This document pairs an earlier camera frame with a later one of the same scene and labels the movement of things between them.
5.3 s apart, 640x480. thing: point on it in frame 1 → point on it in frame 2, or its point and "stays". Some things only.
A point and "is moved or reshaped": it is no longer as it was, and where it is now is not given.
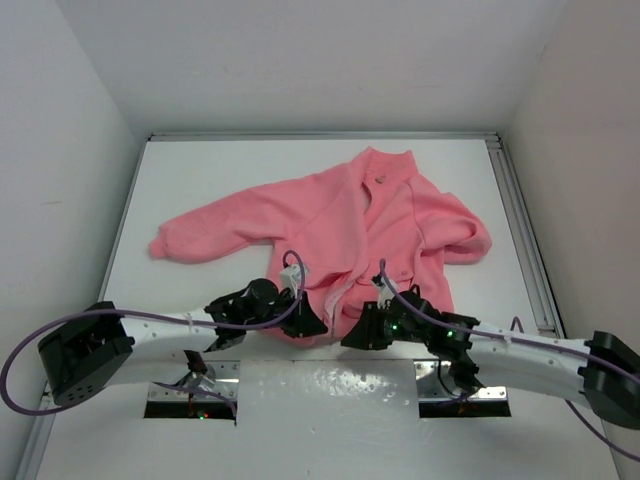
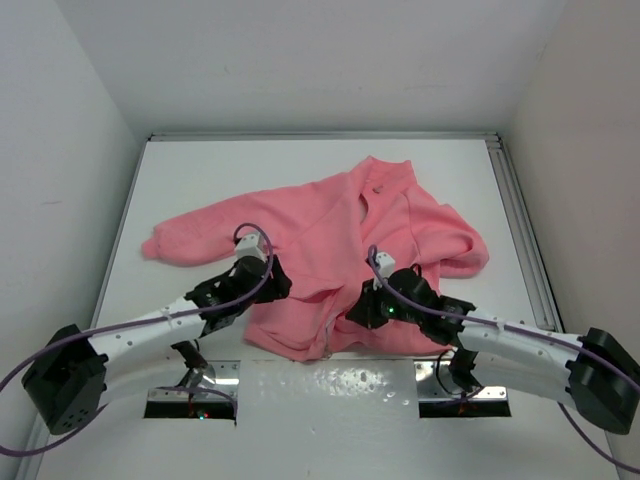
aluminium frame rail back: [319, 136] stays
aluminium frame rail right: [526, 239] stays
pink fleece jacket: [374, 218] is moved or reshaped
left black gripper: [304, 320] → [277, 284]
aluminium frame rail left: [39, 434] stays
